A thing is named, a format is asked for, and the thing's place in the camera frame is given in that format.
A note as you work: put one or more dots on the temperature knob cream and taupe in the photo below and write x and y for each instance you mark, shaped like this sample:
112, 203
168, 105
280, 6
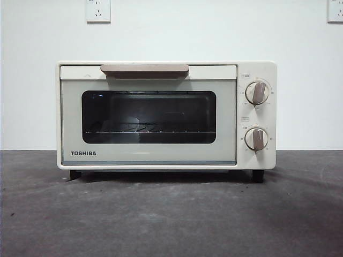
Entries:
257, 93

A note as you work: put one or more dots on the white wall socket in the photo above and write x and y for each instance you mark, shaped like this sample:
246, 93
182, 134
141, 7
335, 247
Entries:
98, 10
336, 10

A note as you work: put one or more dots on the cream white toaster oven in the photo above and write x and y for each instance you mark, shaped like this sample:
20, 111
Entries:
270, 160

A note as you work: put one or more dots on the timer knob cream and taupe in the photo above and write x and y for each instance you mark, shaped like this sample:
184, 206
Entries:
256, 138

